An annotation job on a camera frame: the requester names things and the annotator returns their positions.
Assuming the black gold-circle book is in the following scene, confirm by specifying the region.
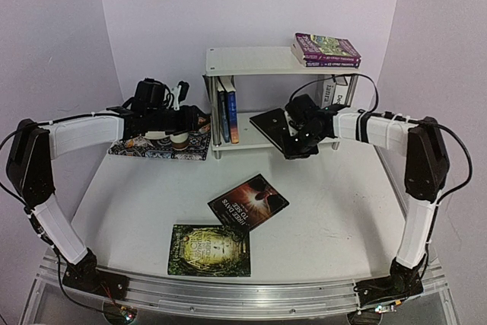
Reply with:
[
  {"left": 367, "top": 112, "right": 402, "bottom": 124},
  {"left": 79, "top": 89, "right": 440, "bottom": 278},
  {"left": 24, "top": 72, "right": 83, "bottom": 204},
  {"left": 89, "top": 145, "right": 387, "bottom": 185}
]
[{"left": 250, "top": 108, "right": 319, "bottom": 160}]

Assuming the dark blue barcode book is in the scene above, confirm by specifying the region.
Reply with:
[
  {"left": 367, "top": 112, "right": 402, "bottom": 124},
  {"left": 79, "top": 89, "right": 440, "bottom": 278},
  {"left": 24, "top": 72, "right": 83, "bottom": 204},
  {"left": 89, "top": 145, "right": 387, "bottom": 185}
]
[{"left": 217, "top": 77, "right": 231, "bottom": 143}]

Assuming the dark Days book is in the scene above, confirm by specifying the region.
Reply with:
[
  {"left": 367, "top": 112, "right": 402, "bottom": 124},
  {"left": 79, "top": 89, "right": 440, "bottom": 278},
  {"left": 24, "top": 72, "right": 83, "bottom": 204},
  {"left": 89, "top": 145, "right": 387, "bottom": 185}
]
[{"left": 208, "top": 174, "right": 289, "bottom": 231}]

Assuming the grey ianra book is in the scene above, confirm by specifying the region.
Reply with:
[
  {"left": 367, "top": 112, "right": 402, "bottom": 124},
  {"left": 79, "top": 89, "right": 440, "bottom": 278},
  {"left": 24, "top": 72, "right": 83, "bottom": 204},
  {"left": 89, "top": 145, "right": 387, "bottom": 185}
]
[{"left": 315, "top": 75, "right": 336, "bottom": 108}]

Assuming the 52-Storey Treehouse book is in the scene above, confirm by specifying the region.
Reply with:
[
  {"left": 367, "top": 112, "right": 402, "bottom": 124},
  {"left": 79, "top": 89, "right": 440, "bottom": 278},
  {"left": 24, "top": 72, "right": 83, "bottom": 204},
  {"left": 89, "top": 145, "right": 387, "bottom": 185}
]
[{"left": 301, "top": 60, "right": 361, "bottom": 69}]

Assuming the Decorate Furniture large book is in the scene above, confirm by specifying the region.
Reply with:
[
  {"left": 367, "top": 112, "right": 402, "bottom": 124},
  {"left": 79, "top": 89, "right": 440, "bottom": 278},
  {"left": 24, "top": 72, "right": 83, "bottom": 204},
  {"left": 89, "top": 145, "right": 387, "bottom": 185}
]
[{"left": 332, "top": 75, "right": 351, "bottom": 105}]

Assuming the green Alice book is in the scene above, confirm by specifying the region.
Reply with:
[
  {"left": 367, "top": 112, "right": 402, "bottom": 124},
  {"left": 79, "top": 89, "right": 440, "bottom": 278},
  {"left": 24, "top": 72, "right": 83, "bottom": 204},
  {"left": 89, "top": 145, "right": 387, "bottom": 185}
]
[{"left": 167, "top": 225, "right": 251, "bottom": 278}]

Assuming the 117-Storey Treehouse book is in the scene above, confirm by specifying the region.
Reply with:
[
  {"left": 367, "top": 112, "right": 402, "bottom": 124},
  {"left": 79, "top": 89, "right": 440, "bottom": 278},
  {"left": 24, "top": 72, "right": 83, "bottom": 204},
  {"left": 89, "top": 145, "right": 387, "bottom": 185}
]
[{"left": 291, "top": 33, "right": 361, "bottom": 62}]

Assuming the blue orange paperback book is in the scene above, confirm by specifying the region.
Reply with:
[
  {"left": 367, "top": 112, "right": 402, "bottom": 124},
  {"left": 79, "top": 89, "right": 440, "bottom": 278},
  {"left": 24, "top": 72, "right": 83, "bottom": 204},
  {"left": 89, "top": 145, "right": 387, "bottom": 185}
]
[{"left": 228, "top": 91, "right": 240, "bottom": 144}]

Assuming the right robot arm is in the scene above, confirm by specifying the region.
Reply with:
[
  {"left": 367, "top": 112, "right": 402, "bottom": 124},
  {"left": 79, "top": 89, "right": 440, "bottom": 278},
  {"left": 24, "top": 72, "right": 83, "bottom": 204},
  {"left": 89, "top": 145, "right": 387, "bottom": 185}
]
[{"left": 282, "top": 94, "right": 450, "bottom": 306}]

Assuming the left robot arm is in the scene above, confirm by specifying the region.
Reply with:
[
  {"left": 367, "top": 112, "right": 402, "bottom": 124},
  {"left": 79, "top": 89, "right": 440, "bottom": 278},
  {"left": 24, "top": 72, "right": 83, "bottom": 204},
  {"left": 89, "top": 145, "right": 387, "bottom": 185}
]
[{"left": 5, "top": 78, "right": 209, "bottom": 299}]

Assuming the small brown white cup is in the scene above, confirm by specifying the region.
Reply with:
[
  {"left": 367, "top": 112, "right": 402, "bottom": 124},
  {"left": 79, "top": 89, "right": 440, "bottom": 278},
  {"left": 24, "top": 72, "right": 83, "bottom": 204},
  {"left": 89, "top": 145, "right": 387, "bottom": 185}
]
[{"left": 170, "top": 132, "right": 189, "bottom": 151}]

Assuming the patterned placemat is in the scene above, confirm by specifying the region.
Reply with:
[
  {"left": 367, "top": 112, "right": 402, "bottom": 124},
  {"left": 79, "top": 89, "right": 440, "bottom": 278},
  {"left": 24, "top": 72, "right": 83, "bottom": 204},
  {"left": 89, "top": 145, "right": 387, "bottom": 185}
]
[{"left": 107, "top": 115, "right": 211, "bottom": 161}]

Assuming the white two-tier shelf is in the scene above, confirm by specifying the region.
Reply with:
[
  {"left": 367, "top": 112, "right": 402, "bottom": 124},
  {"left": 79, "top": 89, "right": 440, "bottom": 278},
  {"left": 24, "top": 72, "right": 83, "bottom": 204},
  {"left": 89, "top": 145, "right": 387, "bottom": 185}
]
[{"left": 204, "top": 46, "right": 358, "bottom": 159}]

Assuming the pink white plate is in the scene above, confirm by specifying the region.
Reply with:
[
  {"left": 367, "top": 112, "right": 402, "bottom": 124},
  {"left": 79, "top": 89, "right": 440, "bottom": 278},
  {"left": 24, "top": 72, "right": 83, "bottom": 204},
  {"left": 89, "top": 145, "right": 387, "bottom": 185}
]
[{"left": 144, "top": 131, "right": 167, "bottom": 140}]

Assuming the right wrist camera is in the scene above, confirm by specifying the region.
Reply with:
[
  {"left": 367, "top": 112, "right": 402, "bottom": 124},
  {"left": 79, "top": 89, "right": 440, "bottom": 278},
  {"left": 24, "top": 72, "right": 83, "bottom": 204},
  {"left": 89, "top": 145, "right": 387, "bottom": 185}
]
[{"left": 284, "top": 111, "right": 298, "bottom": 136}]

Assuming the aluminium front rail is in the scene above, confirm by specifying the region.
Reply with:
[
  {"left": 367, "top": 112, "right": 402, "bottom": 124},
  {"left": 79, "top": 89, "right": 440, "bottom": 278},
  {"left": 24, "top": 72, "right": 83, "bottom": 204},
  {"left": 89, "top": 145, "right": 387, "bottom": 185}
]
[{"left": 20, "top": 251, "right": 456, "bottom": 323}]

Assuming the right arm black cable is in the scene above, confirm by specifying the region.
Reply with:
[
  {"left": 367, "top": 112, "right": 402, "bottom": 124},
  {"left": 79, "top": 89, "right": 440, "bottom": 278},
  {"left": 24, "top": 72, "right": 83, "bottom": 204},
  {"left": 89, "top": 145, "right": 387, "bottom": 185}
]
[{"left": 288, "top": 72, "right": 475, "bottom": 276}]

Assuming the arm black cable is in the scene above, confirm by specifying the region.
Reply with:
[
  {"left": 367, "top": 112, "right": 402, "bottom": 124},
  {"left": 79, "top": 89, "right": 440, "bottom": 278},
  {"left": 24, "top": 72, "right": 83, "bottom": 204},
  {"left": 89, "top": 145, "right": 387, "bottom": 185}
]
[
  {"left": 0, "top": 126, "right": 24, "bottom": 196},
  {"left": 288, "top": 72, "right": 475, "bottom": 276}
]

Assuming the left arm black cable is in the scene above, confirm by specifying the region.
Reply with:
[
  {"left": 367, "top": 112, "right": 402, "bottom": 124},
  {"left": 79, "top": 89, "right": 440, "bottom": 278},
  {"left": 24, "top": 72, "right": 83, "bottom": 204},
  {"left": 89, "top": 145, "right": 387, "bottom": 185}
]
[{"left": 0, "top": 126, "right": 24, "bottom": 196}]

